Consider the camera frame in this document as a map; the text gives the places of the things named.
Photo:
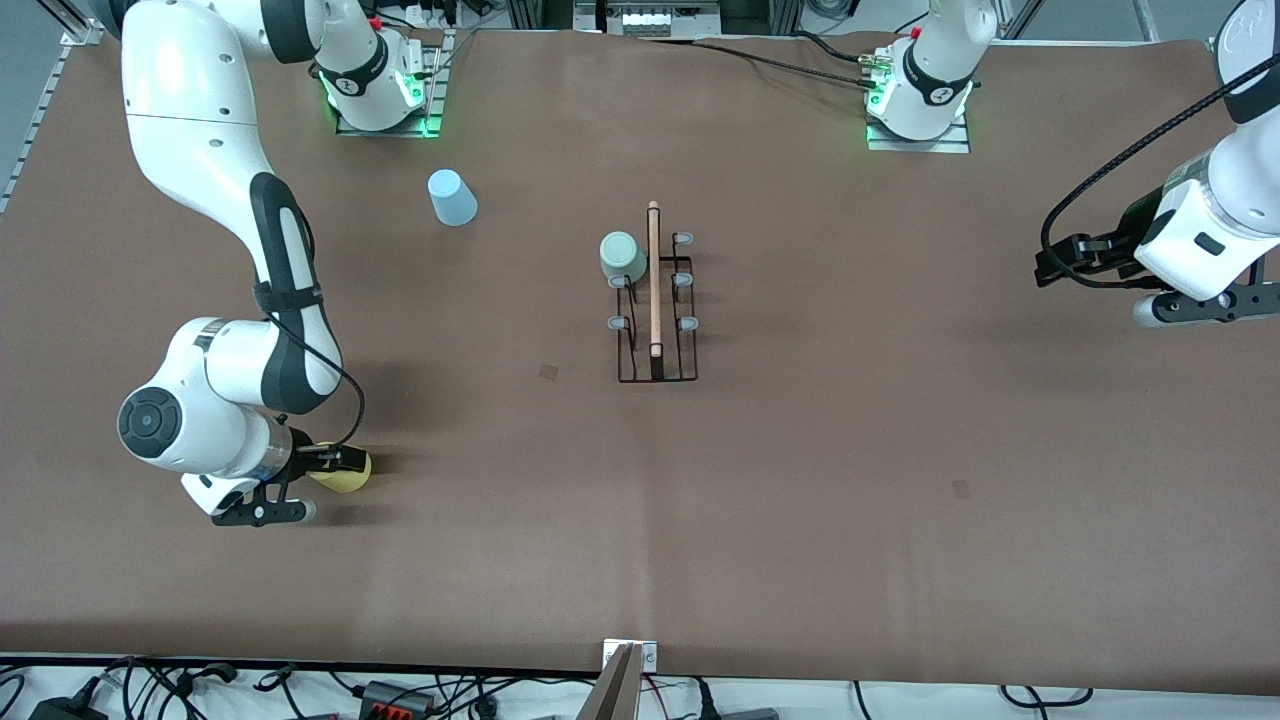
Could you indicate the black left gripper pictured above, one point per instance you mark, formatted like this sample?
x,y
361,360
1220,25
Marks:
x,y
1131,238

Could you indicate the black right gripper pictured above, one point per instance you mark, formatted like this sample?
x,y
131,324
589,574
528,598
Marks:
x,y
303,462

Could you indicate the yellow plastic cup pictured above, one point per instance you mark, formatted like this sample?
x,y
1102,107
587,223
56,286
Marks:
x,y
350,482

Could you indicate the pale green plastic cup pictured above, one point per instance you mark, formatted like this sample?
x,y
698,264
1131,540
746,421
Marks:
x,y
620,258

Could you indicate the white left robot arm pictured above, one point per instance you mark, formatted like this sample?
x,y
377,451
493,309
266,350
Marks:
x,y
1240,180

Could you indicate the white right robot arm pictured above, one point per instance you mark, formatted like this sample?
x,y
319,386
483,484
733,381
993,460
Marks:
x,y
200,120

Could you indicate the light blue plastic cup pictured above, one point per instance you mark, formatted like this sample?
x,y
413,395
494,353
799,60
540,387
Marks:
x,y
452,200

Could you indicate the black orange connector box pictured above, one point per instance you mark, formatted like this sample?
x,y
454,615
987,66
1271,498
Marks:
x,y
395,697

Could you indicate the brown table cover sheet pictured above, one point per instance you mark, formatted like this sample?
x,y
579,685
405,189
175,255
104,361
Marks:
x,y
800,500

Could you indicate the black power adapter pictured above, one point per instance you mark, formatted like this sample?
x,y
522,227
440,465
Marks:
x,y
65,710

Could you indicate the black plug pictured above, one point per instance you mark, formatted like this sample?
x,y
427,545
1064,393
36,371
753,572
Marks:
x,y
703,700

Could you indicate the white power strip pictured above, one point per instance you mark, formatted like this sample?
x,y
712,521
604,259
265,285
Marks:
x,y
650,18

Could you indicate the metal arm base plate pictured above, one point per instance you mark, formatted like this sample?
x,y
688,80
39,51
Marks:
x,y
950,145
390,131

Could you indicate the grey camera pole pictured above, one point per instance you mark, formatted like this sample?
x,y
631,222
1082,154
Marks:
x,y
615,695

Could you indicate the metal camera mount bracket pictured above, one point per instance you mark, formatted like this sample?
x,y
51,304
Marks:
x,y
650,655

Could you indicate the perforated metal rail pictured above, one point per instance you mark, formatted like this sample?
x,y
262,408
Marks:
x,y
40,120

